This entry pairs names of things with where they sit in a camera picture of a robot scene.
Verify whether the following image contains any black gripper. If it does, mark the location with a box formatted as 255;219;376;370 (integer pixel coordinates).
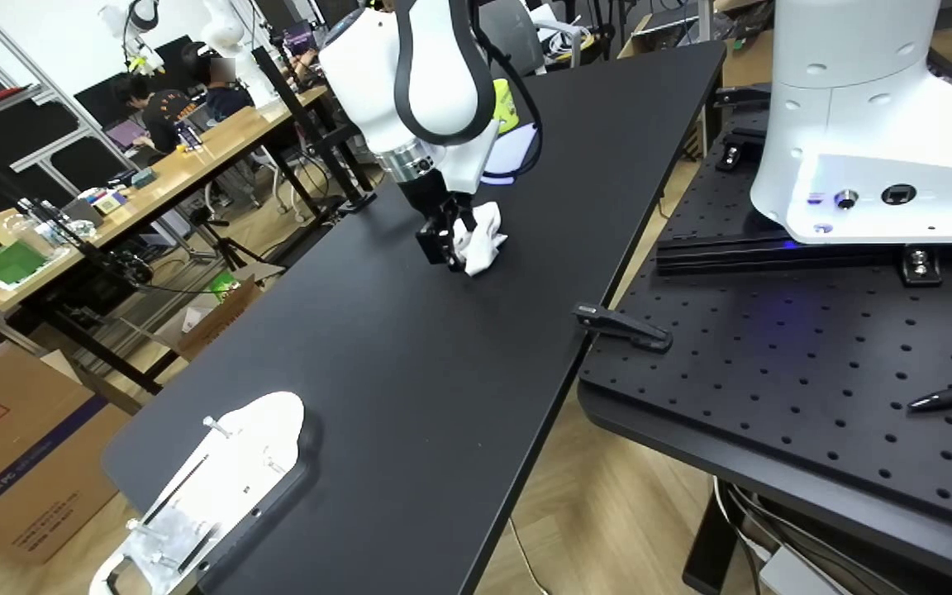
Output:
399;167;481;275

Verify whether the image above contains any white round plate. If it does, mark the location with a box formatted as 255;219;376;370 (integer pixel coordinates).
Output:
481;123;537;188

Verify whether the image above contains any yellow-green printed mug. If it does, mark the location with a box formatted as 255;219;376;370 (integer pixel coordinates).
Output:
493;76;525;139

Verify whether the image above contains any black clamp lever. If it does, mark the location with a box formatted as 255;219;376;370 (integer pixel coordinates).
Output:
576;301;677;357

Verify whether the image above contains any small open cardboard box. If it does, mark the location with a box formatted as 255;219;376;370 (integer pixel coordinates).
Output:
169;275;269;365

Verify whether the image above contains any seated person dark hair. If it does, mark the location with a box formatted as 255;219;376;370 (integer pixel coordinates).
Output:
179;46;255;126

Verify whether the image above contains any long wooden desk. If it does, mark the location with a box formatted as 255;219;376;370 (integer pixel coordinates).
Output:
0;81;336;323

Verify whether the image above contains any seated person black shirt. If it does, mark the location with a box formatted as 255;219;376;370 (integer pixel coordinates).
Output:
118;69;199;160

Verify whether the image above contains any black perforated breadboard table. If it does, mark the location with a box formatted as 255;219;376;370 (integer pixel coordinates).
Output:
576;113;952;595

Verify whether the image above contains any green mat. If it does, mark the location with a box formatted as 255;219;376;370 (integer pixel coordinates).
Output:
0;239;54;296

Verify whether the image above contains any large cardboard box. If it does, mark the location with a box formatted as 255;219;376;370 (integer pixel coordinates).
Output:
0;341;138;570

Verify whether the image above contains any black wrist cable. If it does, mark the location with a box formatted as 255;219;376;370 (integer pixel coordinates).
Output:
459;0;549;188

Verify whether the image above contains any black camera tripod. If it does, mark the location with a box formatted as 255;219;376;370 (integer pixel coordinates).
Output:
183;200;273;275

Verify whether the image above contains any black mounting rail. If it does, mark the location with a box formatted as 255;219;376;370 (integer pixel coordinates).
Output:
650;233;952;281

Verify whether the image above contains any metal frame shelving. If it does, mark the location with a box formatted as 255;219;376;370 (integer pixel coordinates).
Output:
0;10;138;230

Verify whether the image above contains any black bracket with bolts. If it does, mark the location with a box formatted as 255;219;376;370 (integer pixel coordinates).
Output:
895;246;946;290

